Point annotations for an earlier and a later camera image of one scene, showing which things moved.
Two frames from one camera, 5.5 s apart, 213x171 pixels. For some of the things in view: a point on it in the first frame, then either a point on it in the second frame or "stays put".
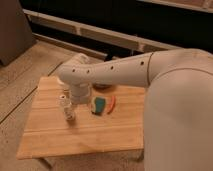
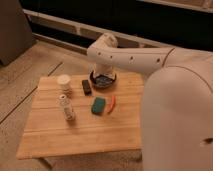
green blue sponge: [98, 105] stays put
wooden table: [46, 132] stays put
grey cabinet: [16, 37] stays put
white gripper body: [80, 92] to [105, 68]
